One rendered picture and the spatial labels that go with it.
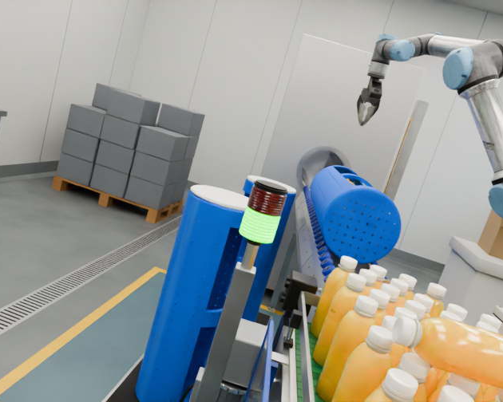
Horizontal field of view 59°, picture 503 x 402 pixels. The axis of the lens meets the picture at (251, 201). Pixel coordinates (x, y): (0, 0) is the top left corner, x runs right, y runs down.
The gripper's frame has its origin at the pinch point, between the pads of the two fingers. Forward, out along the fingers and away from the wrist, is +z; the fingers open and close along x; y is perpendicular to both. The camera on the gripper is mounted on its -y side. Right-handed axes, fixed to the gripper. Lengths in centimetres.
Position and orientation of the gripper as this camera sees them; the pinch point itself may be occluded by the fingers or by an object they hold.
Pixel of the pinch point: (362, 123)
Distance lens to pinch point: 193.3
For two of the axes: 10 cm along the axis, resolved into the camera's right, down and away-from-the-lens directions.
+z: -2.2, 9.3, 2.8
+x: -9.6, -2.6, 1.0
